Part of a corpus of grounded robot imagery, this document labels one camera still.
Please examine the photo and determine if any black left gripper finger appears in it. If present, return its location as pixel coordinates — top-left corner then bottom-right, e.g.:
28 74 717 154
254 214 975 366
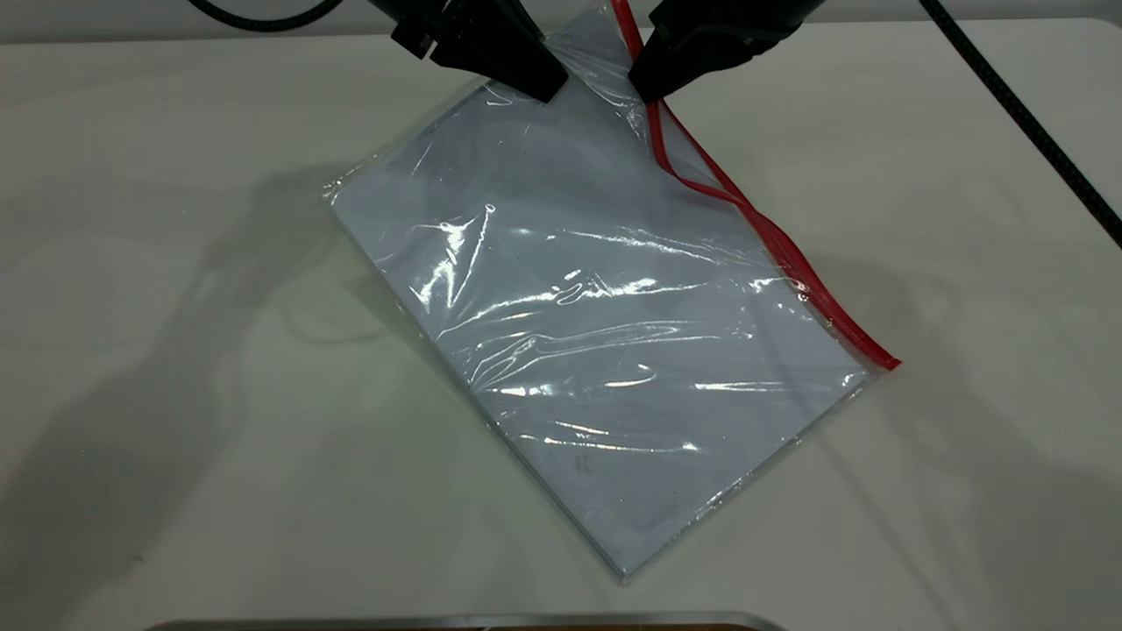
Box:
430 0 570 104

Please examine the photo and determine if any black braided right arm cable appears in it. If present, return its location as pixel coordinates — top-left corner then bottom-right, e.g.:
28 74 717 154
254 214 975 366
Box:
918 0 1122 249

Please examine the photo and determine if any silver metal rim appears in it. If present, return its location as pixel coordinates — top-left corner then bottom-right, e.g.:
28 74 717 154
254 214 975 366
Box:
145 611 785 631

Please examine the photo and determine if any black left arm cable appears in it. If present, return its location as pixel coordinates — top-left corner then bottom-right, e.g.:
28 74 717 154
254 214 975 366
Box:
187 0 344 34

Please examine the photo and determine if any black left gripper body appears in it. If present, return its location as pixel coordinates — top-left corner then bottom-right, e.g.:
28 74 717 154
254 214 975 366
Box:
368 0 461 61

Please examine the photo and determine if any clear plastic red-zipper bag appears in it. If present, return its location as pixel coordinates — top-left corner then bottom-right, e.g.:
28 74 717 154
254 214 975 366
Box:
322 0 902 585

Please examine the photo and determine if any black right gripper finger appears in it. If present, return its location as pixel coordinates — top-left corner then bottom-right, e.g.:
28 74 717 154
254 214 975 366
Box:
628 26 777 104

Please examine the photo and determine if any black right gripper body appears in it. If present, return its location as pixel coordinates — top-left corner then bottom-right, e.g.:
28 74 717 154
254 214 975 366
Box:
649 0 827 43

